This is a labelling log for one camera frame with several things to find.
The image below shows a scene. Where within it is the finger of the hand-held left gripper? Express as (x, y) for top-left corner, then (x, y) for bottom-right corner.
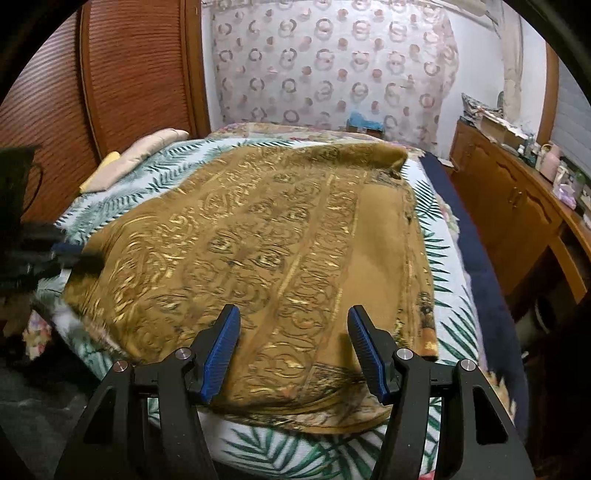
(18, 224), (86, 257)
(14, 254), (106, 282)

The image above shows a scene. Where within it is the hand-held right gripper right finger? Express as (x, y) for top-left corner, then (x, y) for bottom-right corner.
(347, 305), (539, 480)

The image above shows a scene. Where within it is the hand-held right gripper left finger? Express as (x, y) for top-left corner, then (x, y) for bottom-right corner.
(53, 304), (242, 480)

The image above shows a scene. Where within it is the golden brown patterned shirt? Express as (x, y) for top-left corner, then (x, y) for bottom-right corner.
(62, 142), (439, 437)

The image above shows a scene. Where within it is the yellow pillow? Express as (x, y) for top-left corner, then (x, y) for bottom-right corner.
(78, 151), (122, 195)

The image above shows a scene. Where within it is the beige pillow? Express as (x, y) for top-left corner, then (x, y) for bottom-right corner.
(85, 128), (191, 193)

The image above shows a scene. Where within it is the navy blue mattress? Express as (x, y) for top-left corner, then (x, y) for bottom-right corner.
(422, 151), (532, 444)

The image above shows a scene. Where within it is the palm leaf print sheet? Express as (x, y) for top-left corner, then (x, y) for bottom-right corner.
(32, 137), (485, 480)

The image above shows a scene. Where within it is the wooden slatted wardrobe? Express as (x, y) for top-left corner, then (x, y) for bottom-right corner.
(0, 0), (213, 234)

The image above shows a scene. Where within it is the wooden dresser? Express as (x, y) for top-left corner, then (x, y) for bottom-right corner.
(449, 117), (591, 324)

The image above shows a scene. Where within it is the floral blanket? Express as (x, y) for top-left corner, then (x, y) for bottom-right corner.
(23, 121), (518, 416)

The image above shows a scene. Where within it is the blue box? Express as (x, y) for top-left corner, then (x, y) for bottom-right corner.
(346, 111), (385, 138)

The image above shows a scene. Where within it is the cardboard box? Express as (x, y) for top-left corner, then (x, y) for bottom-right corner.
(480, 111), (530, 151)

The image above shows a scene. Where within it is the pink jug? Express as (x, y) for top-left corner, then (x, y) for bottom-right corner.
(539, 143), (564, 182)

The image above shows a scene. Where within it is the patterned fabric bag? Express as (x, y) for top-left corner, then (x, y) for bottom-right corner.
(462, 92), (502, 126)

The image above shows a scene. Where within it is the circle pattern curtain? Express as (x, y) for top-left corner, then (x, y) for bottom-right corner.
(210, 0), (461, 149)

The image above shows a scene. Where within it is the white wrapped pipe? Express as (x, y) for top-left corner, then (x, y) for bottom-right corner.
(500, 0), (526, 121)

